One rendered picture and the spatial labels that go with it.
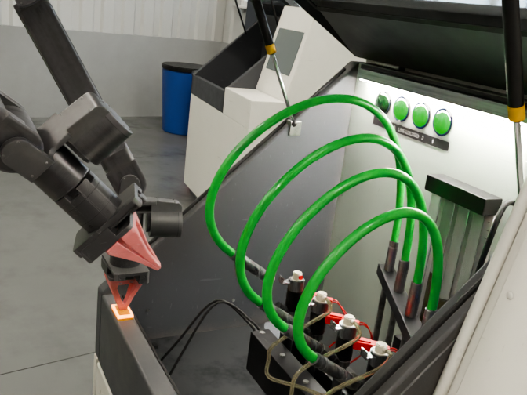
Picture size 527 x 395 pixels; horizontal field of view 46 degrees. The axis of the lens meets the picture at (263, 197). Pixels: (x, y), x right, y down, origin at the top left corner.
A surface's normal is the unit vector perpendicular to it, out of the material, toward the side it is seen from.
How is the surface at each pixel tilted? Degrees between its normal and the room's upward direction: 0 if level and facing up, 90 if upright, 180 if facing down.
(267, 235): 90
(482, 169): 90
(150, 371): 0
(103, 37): 90
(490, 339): 76
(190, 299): 90
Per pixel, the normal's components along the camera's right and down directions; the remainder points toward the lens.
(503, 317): -0.84, -0.19
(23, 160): 0.50, 0.57
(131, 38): 0.58, 0.31
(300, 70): 0.37, 0.32
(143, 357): 0.12, -0.95
